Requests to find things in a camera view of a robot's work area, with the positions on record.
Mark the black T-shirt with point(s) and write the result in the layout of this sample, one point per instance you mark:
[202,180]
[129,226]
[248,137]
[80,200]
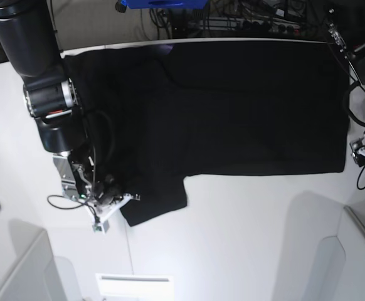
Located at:
[241,108]

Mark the white tray bottom centre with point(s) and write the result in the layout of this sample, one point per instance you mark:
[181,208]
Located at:
[147,287]

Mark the white panel lower right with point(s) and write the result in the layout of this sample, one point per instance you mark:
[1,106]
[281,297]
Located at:
[338,270]

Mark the blue plastic box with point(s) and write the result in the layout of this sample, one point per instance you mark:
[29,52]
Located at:
[168,4]

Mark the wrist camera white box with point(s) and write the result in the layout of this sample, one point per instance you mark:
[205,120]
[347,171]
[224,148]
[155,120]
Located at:
[101,227]

